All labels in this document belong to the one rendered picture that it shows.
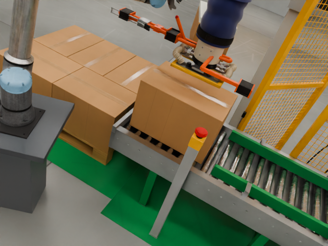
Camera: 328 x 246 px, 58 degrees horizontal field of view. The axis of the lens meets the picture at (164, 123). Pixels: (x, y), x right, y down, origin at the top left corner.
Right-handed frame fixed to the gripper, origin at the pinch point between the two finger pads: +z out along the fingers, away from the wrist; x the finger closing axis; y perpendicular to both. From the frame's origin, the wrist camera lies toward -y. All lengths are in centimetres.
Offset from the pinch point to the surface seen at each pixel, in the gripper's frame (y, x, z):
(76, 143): -20, -136, 60
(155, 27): 0.3, -22.1, -0.3
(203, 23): 27.7, -4.6, -10.5
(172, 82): 26, -41, 20
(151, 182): 58, -105, 37
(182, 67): 30.9, -30.1, 1.8
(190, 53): 27.1, -19.9, 7.7
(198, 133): 70, -53, -20
